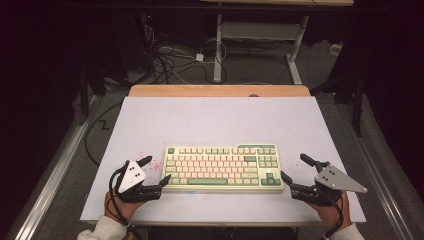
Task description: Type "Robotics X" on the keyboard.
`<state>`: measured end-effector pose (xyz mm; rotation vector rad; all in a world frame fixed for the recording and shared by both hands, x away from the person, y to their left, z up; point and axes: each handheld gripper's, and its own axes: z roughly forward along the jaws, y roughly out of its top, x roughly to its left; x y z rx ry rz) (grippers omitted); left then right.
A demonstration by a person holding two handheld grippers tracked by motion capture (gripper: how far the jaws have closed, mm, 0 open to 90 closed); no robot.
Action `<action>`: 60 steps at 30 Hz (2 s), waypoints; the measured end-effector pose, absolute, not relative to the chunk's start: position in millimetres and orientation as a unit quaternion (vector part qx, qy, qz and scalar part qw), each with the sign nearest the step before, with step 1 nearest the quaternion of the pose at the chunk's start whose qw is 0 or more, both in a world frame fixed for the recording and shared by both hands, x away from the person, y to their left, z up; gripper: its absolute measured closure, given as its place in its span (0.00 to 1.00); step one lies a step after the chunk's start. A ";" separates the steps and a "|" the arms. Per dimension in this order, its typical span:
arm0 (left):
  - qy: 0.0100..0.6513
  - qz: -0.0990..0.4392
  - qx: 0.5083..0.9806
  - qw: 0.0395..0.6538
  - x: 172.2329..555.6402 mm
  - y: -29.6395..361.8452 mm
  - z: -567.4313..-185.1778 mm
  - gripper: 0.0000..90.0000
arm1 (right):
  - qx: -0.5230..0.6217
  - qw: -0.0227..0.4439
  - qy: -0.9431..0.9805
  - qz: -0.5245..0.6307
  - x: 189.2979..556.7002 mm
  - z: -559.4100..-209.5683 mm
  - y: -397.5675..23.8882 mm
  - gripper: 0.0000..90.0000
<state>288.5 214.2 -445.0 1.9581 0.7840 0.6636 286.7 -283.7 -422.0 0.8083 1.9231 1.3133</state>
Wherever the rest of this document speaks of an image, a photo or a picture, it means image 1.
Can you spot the white metal desk frame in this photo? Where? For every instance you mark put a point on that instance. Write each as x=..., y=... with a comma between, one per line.
x=256, y=30

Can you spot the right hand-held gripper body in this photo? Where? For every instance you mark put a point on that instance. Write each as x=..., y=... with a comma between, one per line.
x=336, y=178

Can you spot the person's right hand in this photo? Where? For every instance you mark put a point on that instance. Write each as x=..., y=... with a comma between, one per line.
x=333, y=215

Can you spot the person's left hand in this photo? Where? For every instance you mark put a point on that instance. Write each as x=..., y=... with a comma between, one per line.
x=116, y=208

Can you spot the white power adapter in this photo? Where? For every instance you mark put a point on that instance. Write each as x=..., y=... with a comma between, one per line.
x=199, y=57

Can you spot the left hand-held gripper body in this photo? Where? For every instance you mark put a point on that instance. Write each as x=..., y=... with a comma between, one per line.
x=131, y=178

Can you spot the metal floor rail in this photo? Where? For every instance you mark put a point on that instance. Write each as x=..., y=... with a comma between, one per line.
x=373, y=166
x=53, y=176

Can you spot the green and cream keyboard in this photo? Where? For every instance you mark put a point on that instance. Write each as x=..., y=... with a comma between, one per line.
x=206, y=182

